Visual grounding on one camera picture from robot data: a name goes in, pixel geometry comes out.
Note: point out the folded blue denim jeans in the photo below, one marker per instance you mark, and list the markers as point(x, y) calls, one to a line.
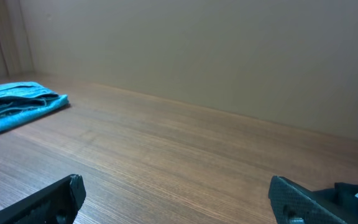
point(23, 102)

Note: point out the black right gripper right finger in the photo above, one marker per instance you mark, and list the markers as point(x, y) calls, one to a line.
point(292, 203)

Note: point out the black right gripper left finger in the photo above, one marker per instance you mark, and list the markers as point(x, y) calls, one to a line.
point(59, 203)

